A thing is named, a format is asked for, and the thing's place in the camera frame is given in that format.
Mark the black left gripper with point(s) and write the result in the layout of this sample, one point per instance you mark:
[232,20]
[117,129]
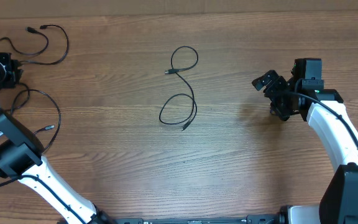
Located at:
[13,71]

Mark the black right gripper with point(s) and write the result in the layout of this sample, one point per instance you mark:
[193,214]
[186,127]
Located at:
[284,112]

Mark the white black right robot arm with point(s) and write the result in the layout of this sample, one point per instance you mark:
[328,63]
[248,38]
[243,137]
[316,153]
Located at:
[324,111]

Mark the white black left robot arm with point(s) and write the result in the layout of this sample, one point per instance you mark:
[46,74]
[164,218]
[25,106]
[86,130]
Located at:
[22,160]

